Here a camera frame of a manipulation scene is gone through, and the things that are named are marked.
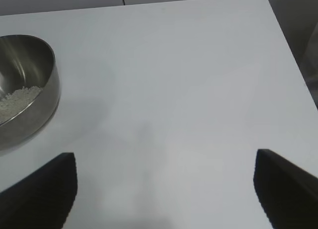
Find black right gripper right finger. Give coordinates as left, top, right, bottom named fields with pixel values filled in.
left=253, top=149, right=318, bottom=229

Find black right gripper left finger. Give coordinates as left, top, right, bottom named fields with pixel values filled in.
left=0, top=152, right=79, bottom=229

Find white rice grains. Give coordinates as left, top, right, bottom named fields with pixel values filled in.
left=0, top=86, right=42, bottom=124

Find stainless steel mixing bowl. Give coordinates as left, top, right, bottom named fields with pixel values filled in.
left=0, top=34, right=61, bottom=152

